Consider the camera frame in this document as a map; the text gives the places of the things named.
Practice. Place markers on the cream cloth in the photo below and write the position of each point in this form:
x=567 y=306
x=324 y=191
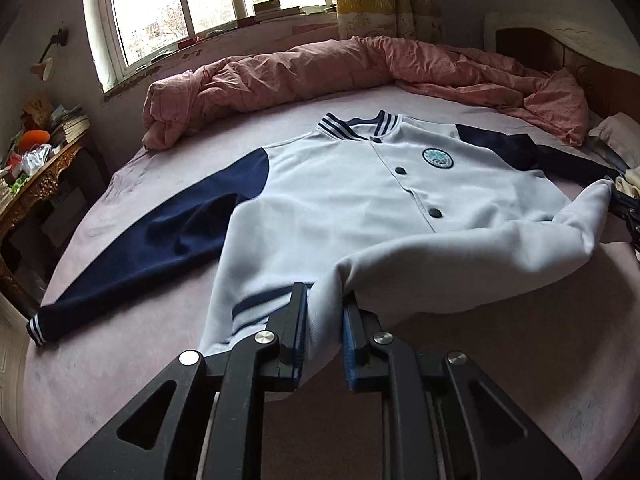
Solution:
x=631 y=182

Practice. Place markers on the floral patterned curtain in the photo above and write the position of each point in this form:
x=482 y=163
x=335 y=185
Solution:
x=380 y=0

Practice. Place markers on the pile of books on table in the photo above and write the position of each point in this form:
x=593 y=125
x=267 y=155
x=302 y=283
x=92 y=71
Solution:
x=70 y=127

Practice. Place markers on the pink checked quilt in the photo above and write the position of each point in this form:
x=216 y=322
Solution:
x=300 y=70

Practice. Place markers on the orange object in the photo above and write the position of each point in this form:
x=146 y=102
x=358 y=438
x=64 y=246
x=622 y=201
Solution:
x=36 y=138

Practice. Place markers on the white and wooden headboard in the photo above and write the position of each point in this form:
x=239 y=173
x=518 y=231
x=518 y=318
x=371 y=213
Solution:
x=575 y=40

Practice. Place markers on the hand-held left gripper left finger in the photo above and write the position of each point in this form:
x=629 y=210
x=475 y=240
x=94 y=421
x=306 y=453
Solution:
x=296 y=320

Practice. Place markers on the pale pink pillow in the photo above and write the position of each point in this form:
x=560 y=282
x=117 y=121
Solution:
x=617 y=135

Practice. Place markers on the stack of books on windowsill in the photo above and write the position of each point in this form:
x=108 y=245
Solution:
x=275 y=10

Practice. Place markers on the white and navy baseball jacket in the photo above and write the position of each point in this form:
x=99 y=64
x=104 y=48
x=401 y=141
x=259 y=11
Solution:
x=350 y=195

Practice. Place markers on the wall lamp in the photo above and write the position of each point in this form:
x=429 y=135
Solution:
x=44 y=67

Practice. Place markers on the ornate wooden side table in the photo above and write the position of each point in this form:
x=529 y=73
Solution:
x=40 y=185

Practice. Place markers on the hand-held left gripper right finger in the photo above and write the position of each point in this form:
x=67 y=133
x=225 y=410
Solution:
x=352 y=355

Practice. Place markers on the bed with pink sheet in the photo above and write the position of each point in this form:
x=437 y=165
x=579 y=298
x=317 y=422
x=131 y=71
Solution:
x=150 y=360

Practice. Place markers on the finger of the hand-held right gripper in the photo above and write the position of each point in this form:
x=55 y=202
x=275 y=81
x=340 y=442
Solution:
x=626 y=206

